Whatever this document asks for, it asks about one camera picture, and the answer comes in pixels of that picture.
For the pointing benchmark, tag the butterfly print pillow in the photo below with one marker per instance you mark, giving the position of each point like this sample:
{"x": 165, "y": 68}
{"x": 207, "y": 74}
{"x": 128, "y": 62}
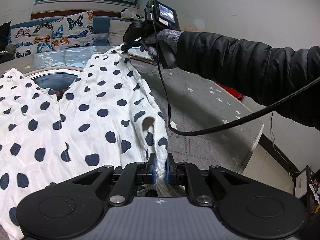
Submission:
{"x": 50, "y": 35}

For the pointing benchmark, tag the black and white plush toy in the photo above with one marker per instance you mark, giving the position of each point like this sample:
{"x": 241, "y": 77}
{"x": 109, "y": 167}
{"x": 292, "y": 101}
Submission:
{"x": 127, "y": 13}

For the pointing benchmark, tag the round black induction cooktop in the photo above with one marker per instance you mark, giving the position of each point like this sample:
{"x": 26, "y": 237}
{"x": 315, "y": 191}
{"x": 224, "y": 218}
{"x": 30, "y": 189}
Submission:
{"x": 50, "y": 82}

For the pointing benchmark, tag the white polka dot garment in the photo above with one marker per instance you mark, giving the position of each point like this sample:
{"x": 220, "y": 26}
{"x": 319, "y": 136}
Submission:
{"x": 87, "y": 130}

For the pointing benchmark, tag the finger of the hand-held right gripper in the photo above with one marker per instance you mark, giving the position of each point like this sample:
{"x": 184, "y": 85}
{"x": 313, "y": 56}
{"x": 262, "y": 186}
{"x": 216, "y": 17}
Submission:
{"x": 126, "y": 47}

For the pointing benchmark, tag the grey pillow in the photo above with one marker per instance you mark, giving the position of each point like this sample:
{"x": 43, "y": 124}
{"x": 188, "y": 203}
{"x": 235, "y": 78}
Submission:
{"x": 117, "y": 32}

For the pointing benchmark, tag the dark clothes pile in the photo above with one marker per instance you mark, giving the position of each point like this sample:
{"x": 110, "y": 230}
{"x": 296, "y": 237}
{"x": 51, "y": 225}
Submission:
{"x": 7, "y": 53}

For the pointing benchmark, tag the red object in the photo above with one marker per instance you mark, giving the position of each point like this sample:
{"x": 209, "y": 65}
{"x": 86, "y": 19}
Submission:
{"x": 236, "y": 95}

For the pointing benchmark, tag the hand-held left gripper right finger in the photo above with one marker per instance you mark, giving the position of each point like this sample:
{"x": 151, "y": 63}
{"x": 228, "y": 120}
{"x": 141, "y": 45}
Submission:
{"x": 168, "y": 170}

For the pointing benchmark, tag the person's right hand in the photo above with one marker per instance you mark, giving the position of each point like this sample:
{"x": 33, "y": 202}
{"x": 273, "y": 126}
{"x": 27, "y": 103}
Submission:
{"x": 167, "y": 37}

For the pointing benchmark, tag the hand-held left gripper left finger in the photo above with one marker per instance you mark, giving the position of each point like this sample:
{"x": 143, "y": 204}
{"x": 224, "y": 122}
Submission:
{"x": 153, "y": 168}

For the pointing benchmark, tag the blue sofa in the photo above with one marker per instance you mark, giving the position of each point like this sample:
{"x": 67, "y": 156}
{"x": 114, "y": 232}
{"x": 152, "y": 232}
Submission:
{"x": 100, "y": 25}

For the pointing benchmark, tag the white-edged box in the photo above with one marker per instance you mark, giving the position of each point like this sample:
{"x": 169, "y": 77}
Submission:
{"x": 301, "y": 182}

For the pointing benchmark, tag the person's right forearm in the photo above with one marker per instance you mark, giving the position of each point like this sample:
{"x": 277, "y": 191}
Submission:
{"x": 237, "y": 62}

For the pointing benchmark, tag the grey star-print tablecloth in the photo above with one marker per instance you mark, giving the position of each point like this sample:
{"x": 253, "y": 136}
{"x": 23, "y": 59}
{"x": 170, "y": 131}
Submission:
{"x": 200, "y": 105}

